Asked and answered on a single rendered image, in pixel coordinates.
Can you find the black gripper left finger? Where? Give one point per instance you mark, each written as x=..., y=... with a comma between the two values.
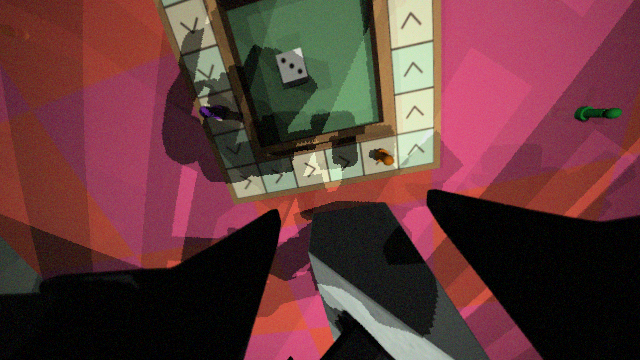
x=205, y=307

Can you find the grey die with black pips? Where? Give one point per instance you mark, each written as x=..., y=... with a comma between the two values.
x=292, y=67

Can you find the green game pawn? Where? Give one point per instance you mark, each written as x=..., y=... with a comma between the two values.
x=589, y=112

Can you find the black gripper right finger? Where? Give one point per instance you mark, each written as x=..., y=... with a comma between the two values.
x=571, y=285

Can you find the orange pawn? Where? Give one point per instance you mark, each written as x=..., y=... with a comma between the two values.
x=382, y=155

